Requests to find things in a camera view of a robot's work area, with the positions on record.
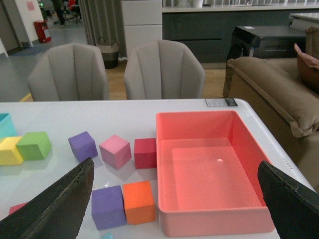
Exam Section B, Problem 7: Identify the table label sticker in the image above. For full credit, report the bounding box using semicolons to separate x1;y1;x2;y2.
205;98;238;107

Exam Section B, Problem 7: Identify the green foam block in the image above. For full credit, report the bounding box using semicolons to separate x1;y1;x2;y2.
16;131;52;161

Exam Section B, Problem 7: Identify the brown sofa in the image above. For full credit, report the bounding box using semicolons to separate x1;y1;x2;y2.
223;57;319;191

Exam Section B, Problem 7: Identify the purple foam block near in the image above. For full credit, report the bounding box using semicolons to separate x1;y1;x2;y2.
91;185;127;231

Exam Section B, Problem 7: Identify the grey chair left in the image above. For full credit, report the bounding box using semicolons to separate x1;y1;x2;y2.
27;43;110;102

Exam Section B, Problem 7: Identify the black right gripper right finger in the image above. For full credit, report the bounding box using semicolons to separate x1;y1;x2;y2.
257;161;319;239

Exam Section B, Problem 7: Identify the black washing machine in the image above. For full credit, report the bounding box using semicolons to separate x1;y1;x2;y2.
222;25;307;98

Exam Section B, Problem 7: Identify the purple foam block far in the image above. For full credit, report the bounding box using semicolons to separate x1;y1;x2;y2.
68;131;98;163

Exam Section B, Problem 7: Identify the red foam block left edge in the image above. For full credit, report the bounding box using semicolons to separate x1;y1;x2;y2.
8;202;28;215

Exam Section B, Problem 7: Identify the grey chair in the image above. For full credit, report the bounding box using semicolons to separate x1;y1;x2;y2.
124;40;205;100
27;43;110;102

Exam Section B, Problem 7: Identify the grey chair right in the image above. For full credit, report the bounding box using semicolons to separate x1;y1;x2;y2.
124;40;205;100

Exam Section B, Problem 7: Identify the orange foam block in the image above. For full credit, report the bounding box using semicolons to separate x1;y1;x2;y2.
123;181;156;225

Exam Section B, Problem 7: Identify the woven basket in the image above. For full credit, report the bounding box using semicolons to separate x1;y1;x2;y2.
97;36;119;69

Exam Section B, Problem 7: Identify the pink plastic bin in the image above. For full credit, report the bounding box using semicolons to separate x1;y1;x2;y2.
156;111;275;237

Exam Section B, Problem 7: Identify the light blue foam block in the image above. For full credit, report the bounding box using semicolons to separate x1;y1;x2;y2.
100;232;114;239

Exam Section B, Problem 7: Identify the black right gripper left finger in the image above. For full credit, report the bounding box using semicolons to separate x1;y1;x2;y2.
0;158;94;239

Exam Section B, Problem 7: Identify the teal plastic bin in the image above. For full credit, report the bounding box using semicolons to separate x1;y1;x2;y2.
0;113;17;139

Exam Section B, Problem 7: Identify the dark counter cabinet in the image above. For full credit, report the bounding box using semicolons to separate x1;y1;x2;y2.
162;3;319;63

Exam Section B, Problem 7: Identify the white cabinet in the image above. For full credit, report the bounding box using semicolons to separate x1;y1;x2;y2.
121;0;162;56

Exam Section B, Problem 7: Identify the red foam block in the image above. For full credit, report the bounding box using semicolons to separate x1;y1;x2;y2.
134;138;157;169

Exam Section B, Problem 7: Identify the yellow foam block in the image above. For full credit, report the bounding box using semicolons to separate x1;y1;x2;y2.
0;136;23;166

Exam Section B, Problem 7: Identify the purple foam block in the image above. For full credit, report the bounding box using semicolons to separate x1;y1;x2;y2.
68;131;98;163
91;185;127;231

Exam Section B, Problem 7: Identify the pink foam block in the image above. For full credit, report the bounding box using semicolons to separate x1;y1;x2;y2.
99;135;132;170

